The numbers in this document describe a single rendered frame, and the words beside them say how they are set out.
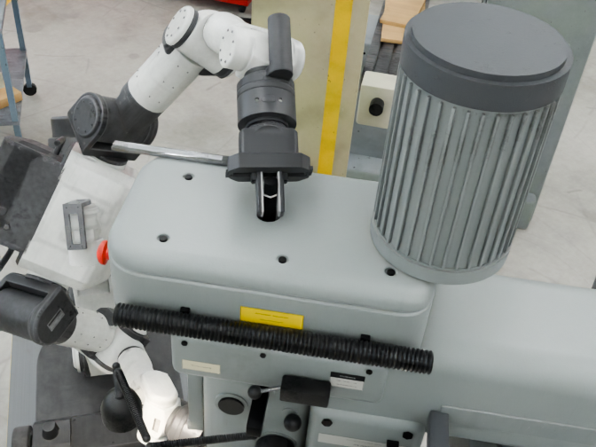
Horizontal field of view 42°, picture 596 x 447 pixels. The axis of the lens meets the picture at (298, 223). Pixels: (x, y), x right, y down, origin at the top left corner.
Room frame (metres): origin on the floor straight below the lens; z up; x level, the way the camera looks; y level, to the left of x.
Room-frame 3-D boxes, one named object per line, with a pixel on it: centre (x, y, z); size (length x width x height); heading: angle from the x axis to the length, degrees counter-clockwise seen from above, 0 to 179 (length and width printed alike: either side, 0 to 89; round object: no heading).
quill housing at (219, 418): (0.87, 0.04, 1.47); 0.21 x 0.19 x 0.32; 176
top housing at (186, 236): (0.87, 0.03, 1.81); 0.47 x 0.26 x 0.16; 86
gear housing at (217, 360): (0.87, 0.00, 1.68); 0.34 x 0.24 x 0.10; 86
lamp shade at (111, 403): (0.81, 0.28, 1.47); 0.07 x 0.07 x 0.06
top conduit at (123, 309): (0.72, 0.02, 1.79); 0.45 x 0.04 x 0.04; 86
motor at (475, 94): (0.85, -0.20, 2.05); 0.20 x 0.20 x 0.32
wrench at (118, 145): (0.99, 0.18, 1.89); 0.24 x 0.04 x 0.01; 86
